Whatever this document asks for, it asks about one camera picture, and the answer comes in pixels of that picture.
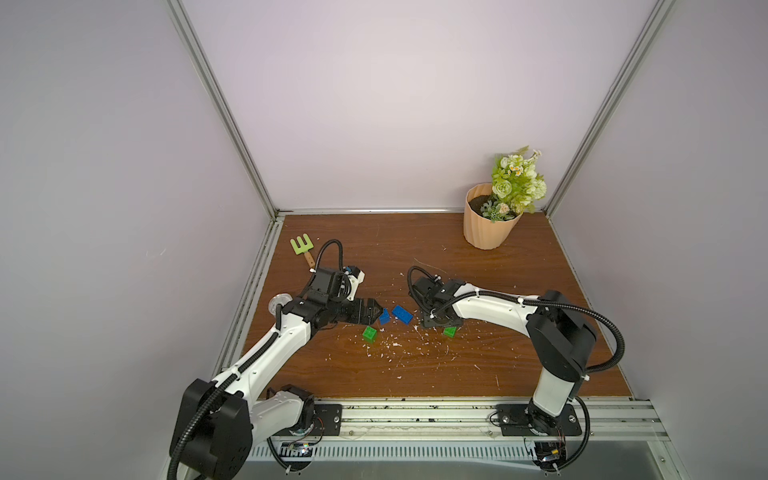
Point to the green white artificial flowers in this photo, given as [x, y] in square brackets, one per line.
[515, 185]

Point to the small blue lego brick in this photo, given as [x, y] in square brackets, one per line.
[384, 318]

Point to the green toy garden fork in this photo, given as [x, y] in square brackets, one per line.
[302, 246]

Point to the electronics board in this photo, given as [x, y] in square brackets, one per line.
[292, 451]
[549, 456]

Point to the aluminium front rail frame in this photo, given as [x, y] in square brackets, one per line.
[459, 430]

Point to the round silver metal object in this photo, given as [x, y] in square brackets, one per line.
[277, 302]

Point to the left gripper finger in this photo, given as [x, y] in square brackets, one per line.
[367, 318]
[369, 305]

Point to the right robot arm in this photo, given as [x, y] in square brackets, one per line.
[561, 335]

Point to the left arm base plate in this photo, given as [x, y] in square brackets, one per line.
[325, 420]

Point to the right electronics board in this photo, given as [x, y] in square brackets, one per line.
[549, 456]

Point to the beige ribbed flower pot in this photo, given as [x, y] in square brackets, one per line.
[479, 231]

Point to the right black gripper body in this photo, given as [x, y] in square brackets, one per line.
[433, 309]

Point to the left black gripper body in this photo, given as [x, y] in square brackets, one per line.
[333, 308]

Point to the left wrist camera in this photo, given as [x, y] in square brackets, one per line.
[354, 277]

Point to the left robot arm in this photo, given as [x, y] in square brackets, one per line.
[220, 420]

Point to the long blue lego brick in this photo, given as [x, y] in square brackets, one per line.
[402, 315]

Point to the left electronics board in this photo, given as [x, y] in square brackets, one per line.
[292, 451]

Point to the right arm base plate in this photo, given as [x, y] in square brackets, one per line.
[520, 420]

